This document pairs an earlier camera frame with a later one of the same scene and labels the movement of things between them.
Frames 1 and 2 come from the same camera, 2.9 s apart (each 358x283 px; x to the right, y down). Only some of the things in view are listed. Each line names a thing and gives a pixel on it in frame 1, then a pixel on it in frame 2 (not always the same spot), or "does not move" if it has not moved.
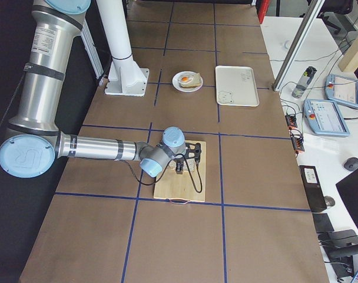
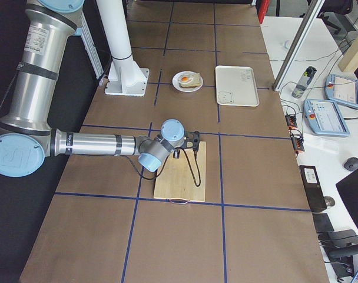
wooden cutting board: (189, 186) does not move
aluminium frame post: (301, 35) does not move
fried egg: (186, 79) does not move
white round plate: (176, 85) → (175, 82)
